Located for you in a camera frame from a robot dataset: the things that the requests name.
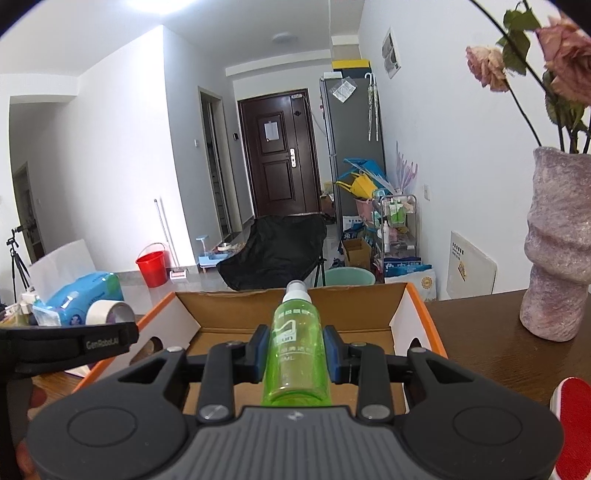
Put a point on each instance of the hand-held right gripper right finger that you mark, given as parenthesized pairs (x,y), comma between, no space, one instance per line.
(331,350)

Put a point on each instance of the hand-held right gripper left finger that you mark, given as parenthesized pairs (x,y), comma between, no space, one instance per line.
(261,345)

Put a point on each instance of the green spray bottle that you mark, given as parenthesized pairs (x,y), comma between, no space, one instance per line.
(295,350)

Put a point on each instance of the orange-edged cardboard box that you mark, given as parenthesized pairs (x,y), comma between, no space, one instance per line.
(221,309)

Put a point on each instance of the white tape roll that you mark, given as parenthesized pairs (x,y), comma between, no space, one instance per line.
(99,311)

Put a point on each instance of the red and white lint brush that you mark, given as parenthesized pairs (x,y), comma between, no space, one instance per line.
(577,406)

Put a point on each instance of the blue tissue pack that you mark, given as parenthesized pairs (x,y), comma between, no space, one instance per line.
(92,288)

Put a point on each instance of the green plastic basin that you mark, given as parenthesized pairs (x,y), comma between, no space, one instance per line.
(348,277)

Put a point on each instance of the black folding chair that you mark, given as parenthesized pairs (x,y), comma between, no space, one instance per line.
(272,249)

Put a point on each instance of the small brown cardboard box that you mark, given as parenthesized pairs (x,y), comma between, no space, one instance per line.
(358,256)

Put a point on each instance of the blue pet feeder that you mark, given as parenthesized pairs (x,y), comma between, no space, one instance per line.
(207,261)

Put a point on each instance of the white bag with gold seal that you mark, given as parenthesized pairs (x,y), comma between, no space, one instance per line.
(415,286)

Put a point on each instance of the blue white printed bag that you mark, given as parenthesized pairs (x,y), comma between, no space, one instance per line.
(354,228)
(406,267)

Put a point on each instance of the red bucket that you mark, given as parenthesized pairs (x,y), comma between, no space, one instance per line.
(151,267)

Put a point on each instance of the white pump bottle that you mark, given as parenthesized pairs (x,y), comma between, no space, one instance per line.
(386,237)

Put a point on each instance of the pink plastic bucket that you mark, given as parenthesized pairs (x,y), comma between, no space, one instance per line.
(364,210)

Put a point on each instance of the metal rack cart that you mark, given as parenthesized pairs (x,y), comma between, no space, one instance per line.
(413,230)

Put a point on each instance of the green white bottle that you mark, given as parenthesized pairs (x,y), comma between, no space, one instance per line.
(402,213)
(393,213)

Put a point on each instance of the white flat mop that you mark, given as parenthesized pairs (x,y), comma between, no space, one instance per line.
(162,230)

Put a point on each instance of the dark brown entrance door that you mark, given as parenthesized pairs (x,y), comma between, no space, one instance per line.
(281,184)

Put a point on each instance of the white calendar board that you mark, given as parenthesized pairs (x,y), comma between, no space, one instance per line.
(473,270)

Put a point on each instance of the blue plastic folding rack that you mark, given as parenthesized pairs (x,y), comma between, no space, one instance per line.
(364,166)

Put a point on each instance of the grey interior door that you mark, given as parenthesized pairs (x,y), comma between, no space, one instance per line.
(214,161)

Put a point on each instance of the purple clothes hangers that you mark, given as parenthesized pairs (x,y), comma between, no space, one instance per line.
(406,170)

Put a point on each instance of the white paper notice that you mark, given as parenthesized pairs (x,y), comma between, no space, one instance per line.
(271,130)

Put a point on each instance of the grey refrigerator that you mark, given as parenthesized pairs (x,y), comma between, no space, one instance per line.
(351,134)

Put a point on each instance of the clear folded umbrella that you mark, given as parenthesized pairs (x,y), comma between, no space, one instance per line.
(372,106)

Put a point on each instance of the textured pink vase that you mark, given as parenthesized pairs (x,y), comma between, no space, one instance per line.
(558,240)

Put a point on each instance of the clear plastic document bag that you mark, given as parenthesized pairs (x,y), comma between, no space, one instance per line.
(344,90)

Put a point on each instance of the yellow flat box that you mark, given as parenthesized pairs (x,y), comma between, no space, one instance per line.
(352,64)

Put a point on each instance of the round ceiling light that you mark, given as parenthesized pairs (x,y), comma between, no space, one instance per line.
(282,38)

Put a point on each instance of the bunch of dried pink roses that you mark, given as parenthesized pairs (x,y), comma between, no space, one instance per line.
(487,67)

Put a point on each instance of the black camera tripod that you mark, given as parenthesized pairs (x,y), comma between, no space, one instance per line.
(17,265)

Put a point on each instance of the white wall socket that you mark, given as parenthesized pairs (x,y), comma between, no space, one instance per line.
(427,192)

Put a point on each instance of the white wall panel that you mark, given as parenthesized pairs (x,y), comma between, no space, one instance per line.
(391,51)

